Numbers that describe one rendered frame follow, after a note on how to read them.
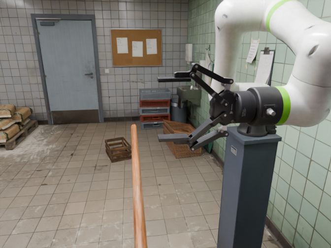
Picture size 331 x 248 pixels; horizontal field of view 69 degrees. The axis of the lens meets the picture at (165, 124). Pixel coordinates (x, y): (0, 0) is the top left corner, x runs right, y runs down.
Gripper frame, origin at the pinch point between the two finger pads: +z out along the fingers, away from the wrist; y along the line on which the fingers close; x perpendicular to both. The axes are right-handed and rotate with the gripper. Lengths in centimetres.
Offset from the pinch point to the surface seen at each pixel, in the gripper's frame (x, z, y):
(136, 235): -6.0, 7.2, 28.6
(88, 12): 465, 82, -71
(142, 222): -1.9, 5.5, 28.5
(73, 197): 188, 77, 149
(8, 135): 342, 208, 127
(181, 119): 408, -91, 134
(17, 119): 394, 213, 116
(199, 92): 348, -108, 66
